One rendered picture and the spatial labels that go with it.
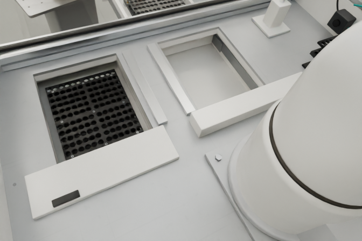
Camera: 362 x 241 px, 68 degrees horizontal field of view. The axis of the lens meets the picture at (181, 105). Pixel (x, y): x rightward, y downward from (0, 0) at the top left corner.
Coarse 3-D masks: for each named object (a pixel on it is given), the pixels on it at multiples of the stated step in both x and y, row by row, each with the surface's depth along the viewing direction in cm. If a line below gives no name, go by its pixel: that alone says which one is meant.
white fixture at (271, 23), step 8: (272, 0) 76; (280, 0) 75; (272, 8) 77; (280, 8) 75; (288, 8) 77; (256, 16) 84; (264, 16) 81; (272, 16) 78; (280, 16) 78; (256, 24) 82; (264, 24) 82; (272, 24) 79; (280, 24) 81; (264, 32) 80; (272, 32) 80; (280, 32) 80
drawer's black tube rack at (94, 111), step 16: (96, 80) 69; (112, 80) 70; (48, 96) 66; (64, 96) 66; (80, 96) 66; (96, 96) 67; (112, 96) 71; (64, 112) 63; (80, 112) 64; (96, 112) 64; (112, 112) 65; (128, 112) 65; (64, 128) 61; (80, 128) 65; (96, 128) 66; (112, 128) 62; (128, 128) 63; (64, 144) 59; (80, 144) 59; (96, 144) 63
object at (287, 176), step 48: (336, 48) 28; (288, 96) 35; (336, 96) 29; (240, 144) 55; (288, 144) 34; (336, 144) 29; (240, 192) 49; (288, 192) 37; (336, 192) 32; (288, 240) 46; (336, 240) 38
